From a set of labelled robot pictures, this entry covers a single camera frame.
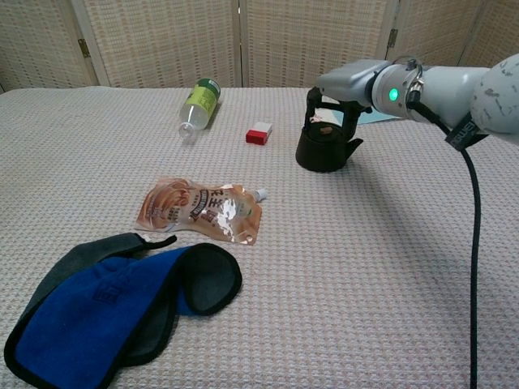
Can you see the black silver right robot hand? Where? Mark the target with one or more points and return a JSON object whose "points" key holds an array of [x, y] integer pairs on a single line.
{"points": [[348, 83]]}

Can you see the black teapot lid brown knob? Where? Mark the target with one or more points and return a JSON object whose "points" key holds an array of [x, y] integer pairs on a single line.
{"points": [[333, 135]]}

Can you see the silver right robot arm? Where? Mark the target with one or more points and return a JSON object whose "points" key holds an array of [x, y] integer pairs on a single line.
{"points": [[446, 93]]}

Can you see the black cast iron teapot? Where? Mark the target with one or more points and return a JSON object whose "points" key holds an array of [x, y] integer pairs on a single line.
{"points": [[320, 156]]}

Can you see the light blue white card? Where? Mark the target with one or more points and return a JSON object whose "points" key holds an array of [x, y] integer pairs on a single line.
{"points": [[381, 118]]}

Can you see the woven folding screen panel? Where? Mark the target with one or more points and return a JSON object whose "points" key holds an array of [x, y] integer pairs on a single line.
{"points": [[434, 32], [40, 44], [316, 36], [498, 28], [162, 40]]}

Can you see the small red white box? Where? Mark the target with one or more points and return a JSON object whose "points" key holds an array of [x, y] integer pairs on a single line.
{"points": [[257, 134]]}

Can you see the clear bottle with green label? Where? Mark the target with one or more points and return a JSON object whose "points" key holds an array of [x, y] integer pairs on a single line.
{"points": [[200, 107]]}

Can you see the orange brown sauce pouch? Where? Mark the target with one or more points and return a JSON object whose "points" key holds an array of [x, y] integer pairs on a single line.
{"points": [[194, 210]]}

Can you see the blue grey fleece cloth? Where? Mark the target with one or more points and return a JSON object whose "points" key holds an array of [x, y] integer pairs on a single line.
{"points": [[93, 320]]}

